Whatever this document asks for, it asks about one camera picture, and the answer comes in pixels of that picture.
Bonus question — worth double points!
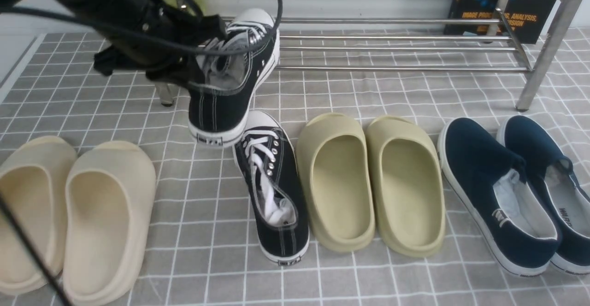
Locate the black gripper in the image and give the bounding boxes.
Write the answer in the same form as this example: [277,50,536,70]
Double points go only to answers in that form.
[94,0,227,90]

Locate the black canvas sneaker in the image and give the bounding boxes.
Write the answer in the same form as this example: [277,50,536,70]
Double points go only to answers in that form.
[188,8,280,147]
[232,111,310,266]

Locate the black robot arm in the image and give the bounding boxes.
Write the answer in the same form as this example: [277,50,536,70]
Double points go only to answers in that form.
[1,0,225,90]

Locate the navy slip-on shoe left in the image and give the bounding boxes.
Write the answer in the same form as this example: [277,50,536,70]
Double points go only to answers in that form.
[437,118,561,278]

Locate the navy slip-on shoe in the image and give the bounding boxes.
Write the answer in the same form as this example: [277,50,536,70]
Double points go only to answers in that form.
[437,118,561,278]
[496,116,590,275]

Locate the steel shoe rack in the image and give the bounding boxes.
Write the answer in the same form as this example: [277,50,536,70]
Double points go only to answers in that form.
[175,0,583,112]

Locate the navy slip-on shoe right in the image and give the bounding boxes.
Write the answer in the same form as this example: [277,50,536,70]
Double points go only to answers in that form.
[496,116,590,275]

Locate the cream slipper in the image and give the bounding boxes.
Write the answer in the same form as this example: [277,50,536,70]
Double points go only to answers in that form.
[62,141,157,306]
[0,135,77,295]

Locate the cream slipper far left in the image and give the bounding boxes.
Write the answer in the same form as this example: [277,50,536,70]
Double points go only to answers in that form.
[0,135,77,295]

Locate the olive slipper left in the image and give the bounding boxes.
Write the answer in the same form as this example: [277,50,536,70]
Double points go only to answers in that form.
[295,113,376,252]

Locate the olive slipper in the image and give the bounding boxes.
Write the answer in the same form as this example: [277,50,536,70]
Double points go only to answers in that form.
[295,113,376,252]
[365,115,445,258]

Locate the grey checked tablecloth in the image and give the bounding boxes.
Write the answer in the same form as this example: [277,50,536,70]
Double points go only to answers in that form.
[1,30,589,306]

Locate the olive slipper right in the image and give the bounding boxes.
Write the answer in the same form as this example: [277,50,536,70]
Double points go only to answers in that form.
[365,115,445,258]

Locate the black image processing book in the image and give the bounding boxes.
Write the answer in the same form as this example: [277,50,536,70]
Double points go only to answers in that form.
[444,0,556,44]

